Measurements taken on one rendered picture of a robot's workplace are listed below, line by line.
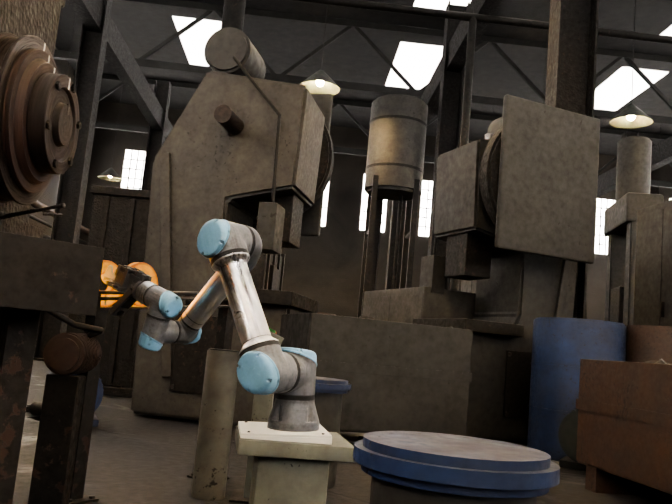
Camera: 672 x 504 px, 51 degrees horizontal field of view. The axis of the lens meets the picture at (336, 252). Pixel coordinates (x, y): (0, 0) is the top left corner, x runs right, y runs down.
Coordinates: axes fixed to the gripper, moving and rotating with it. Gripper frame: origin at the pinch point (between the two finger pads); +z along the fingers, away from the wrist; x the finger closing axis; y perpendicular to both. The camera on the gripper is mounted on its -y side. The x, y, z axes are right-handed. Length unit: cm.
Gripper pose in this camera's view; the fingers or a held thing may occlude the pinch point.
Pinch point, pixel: (103, 277)
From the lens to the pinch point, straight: 251.0
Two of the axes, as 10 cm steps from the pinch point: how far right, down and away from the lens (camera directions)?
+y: 3.4, -9.4, -0.3
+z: -7.8, -3.0, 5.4
